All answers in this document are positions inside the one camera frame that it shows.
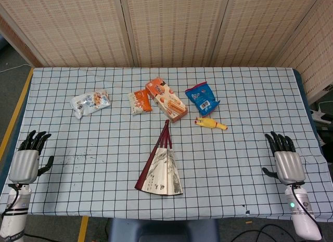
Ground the ink painting paper folding fan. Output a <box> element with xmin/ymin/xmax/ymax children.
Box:
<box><xmin>134</xmin><ymin>119</ymin><xmax>184</xmax><ymax>196</ymax></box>

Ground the white crinkled snack bag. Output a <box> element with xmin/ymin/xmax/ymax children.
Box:
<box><xmin>69</xmin><ymin>89</ymin><xmax>112</xmax><ymax>120</ymax></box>

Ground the yellow rubber chicken toy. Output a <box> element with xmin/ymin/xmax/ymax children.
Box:
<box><xmin>195</xmin><ymin>117</ymin><xmax>228</xmax><ymax>131</ymax></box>

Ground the white floor cable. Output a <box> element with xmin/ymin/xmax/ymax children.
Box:
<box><xmin>0</xmin><ymin>63</ymin><xmax>30</xmax><ymax>73</ymax></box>

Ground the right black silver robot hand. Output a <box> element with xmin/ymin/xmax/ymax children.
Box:
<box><xmin>262</xmin><ymin>131</ymin><xmax>306</xmax><ymax>186</ymax></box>

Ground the black floor cable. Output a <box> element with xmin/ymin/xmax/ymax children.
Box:
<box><xmin>231</xmin><ymin>222</ymin><xmax>308</xmax><ymax>242</ymax></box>

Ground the blue snack bag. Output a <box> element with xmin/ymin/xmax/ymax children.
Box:
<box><xmin>184</xmin><ymin>81</ymin><xmax>221</xmax><ymax>117</ymax></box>

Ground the black grid checked tablecloth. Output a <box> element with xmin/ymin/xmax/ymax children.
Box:
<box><xmin>0</xmin><ymin>67</ymin><xmax>333</xmax><ymax>222</ymax></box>

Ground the woven bamboo folding screen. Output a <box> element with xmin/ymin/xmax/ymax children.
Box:
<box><xmin>0</xmin><ymin>0</ymin><xmax>333</xmax><ymax>105</ymax></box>

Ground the blue chair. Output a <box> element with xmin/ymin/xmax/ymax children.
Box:
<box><xmin>108</xmin><ymin>218</ymin><xmax>220</xmax><ymax>242</ymax></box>

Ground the orange white snack packet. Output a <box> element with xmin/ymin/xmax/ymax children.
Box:
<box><xmin>127</xmin><ymin>88</ymin><xmax>153</xmax><ymax>116</ymax></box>

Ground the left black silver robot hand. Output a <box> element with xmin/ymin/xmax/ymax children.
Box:
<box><xmin>7</xmin><ymin>130</ymin><xmax>55</xmax><ymax>185</ymax></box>

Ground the orange biscuit stick box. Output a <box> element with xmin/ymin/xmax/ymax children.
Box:
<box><xmin>145</xmin><ymin>77</ymin><xmax>188</xmax><ymax>123</ymax></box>

